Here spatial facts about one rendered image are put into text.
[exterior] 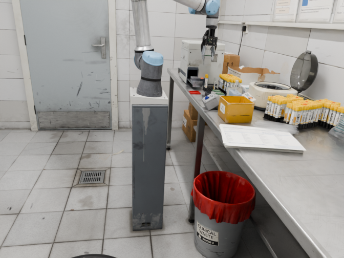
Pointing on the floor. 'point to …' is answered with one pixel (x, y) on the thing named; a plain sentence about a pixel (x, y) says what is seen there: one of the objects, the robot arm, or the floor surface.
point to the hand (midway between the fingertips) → (207, 58)
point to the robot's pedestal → (148, 165)
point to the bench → (279, 182)
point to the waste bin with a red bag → (220, 212)
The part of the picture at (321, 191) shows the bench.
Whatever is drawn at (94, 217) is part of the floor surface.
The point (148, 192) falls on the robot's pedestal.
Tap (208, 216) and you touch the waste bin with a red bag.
